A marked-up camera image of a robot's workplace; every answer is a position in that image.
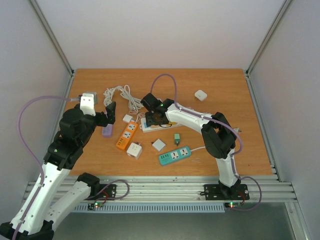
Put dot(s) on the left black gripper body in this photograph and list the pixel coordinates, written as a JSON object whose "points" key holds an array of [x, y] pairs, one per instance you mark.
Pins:
{"points": [[103, 122]]}

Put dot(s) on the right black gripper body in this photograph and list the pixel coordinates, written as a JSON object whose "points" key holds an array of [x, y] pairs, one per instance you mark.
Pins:
{"points": [[153, 119]]}

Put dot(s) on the white multicolour power strip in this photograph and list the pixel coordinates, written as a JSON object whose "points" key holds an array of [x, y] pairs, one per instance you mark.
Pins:
{"points": [[148, 129]]}

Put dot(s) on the peach cube adapter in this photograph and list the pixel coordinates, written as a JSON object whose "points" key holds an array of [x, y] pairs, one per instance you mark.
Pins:
{"points": [[156, 127]]}

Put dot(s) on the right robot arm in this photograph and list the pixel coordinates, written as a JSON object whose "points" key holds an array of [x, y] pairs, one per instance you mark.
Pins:
{"points": [[218, 138]]}

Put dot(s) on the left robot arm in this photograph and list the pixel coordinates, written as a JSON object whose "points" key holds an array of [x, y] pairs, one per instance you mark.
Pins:
{"points": [[39, 217]]}

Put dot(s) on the green plug adapter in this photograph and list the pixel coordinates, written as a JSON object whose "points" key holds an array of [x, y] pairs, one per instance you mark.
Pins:
{"points": [[177, 139]]}

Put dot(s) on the white plug of long strip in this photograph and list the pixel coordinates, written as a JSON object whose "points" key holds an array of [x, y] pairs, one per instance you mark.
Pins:
{"points": [[200, 95]]}

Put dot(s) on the purple power strip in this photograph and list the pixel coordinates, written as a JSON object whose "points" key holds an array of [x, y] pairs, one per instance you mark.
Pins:
{"points": [[107, 131]]}

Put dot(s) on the white charger near orange strip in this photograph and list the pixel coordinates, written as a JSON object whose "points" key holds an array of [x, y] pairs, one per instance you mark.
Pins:
{"points": [[128, 118]]}

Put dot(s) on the small white square charger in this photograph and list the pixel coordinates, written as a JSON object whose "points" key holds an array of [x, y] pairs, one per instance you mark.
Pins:
{"points": [[159, 145]]}

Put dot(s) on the orange power strip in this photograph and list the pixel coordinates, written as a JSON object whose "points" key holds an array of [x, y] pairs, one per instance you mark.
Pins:
{"points": [[127, 135]]}

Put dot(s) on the white cube adapter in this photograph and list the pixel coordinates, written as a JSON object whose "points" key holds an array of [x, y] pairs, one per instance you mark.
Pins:
{"points": [[134, 150]]}

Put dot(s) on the teal power strip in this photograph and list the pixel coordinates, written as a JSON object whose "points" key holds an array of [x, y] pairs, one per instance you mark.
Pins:
{"points": [[174, 156]]}

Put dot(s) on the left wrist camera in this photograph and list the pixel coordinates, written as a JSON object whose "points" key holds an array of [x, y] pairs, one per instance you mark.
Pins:
{"points": [[88, 100]]}

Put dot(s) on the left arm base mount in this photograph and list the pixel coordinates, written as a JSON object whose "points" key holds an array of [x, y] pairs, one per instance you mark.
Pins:
{"points": [[105, 192]]}

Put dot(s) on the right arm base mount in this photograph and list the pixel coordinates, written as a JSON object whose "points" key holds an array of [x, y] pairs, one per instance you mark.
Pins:
{"points": [[214, 192]]}

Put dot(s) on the grey slotted cable duct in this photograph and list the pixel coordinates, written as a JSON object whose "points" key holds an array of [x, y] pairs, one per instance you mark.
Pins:
{"points": [[141, 208]]}

